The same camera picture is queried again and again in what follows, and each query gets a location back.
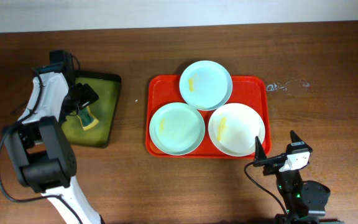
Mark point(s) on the white right plate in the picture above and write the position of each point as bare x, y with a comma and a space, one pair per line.
233, 129

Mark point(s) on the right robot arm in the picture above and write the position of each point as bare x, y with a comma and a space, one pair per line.
304, 200

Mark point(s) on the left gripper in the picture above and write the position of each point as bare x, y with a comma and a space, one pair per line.
84, 96

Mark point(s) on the red plastic tray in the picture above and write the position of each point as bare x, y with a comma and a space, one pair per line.
248, 90

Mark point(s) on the pale blue top plate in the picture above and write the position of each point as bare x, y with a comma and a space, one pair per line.
205, 85

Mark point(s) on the yellow green sponge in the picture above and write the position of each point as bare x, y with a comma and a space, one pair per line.
87, 119

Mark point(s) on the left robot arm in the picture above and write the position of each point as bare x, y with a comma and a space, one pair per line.
40, 153

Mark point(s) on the pale green plate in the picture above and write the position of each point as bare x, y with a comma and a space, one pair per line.
177, 129

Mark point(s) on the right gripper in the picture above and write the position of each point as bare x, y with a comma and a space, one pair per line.
259, 156

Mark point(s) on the black tray with soapy water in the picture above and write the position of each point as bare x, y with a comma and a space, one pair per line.
108, 87

